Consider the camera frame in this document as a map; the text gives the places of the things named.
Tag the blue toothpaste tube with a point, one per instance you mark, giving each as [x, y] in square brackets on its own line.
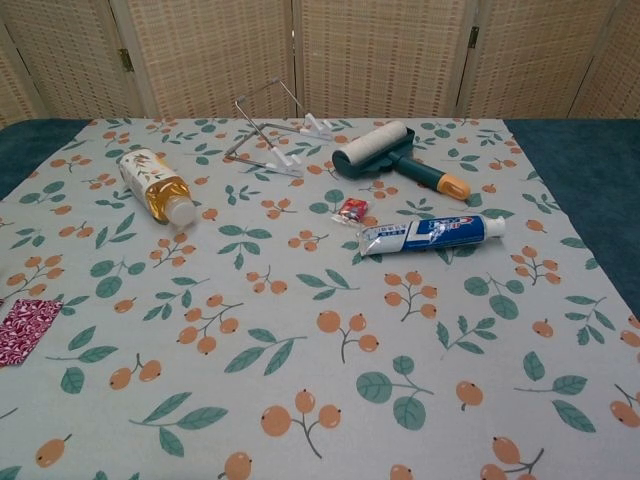
[440, 232]

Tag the green lint roller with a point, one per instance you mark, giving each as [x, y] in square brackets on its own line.
[375, 145]

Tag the pink patterned cloth piece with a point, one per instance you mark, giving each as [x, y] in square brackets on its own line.
[25, 330]

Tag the floral fruit print tablecloth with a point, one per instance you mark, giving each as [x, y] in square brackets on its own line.
[300, 400]

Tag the red candy wrapper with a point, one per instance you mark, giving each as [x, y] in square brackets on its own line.
[352, 207]

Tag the tea bottle with floral label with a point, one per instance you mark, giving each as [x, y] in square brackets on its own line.
[150, 175]

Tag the woven folding screen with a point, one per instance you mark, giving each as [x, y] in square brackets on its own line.
[350, 50]

